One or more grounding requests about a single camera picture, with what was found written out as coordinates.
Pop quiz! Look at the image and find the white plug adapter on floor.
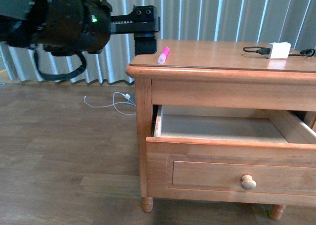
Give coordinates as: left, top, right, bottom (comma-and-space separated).
123, 94, 131, 101

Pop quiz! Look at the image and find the pink marker with clear cap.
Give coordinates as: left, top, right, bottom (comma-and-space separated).
158, 46, 170, 64

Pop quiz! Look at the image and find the wooden two-drawer nightstand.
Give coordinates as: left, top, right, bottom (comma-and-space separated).
126, 40, 316, 220

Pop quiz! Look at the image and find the grey floor socket box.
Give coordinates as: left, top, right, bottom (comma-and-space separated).
125, 93, 136, 106

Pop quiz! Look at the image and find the grey pleated curtain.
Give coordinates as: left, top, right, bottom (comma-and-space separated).
0, 0, 316, 83

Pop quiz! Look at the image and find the black cable on nightstand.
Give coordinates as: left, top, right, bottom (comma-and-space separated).
242, 46, 316, 57

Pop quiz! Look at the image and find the white charger adapter block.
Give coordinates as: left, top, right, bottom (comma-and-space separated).
267, 42, 291, 59

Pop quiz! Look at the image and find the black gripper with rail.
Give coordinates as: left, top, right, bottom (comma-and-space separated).
111, 5, 160, 56

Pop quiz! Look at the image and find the white charging cable on floor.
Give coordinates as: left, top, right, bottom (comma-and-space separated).
83, 91, 137, 116

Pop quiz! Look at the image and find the wooden drawer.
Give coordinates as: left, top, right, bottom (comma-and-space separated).
146, 106, 316, 206

